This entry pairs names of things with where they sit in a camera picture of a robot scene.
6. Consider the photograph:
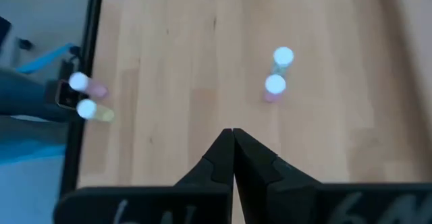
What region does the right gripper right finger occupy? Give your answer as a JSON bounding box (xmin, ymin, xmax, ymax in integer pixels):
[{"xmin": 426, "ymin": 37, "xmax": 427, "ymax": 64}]
[{"xmin": 234, "ymin": 128, "xmax": 432, "ymax": 224}]

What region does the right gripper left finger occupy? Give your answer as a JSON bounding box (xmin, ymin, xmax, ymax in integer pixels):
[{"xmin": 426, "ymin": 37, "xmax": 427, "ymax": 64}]
[{"xmin": 53, "ymin": 128, "xmax": 235, "ymax": 224}]

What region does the small pink medicine bottle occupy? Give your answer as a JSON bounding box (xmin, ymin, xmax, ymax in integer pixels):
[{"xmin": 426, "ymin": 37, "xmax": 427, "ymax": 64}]
[
  {"xmin": 68, "ymin": 71, "xmax": 109, "ymax": 100},
  {"xmin": 263, "ymin": 74, "xmax": 288, "ymax": 103}
]

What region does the small teal medicine bottle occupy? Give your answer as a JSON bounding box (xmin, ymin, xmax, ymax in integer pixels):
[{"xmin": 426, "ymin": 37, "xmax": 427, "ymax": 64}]
[{"xmin": 269, "ymin": 46, "xmax": 295, "ymax": 76}]

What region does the dark bulky floor equipment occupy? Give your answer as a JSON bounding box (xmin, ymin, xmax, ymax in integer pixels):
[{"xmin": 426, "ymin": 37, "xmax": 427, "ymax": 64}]
[{"xmin": 0, "ymin": 67, "xmax": 70, "ymax": 123}]

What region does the blue strip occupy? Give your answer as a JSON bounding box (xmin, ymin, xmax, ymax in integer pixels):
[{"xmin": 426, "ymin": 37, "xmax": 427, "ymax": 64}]
[{"xmin": 15, "ymin": 43, "xmax": 77, "ymax": 75}]

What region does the small black camera box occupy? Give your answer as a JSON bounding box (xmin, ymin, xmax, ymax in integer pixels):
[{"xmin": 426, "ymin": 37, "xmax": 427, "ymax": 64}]
[{"xmin": 53, "ymin": 78, "xmax": 82, "ymax": 112}]

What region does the black aluminium rig frame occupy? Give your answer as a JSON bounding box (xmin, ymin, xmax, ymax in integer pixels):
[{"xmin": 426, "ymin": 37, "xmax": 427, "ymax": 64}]
[{"xmin": 59, "ymin": 0, "xmax": 105, "ymax": 198}]

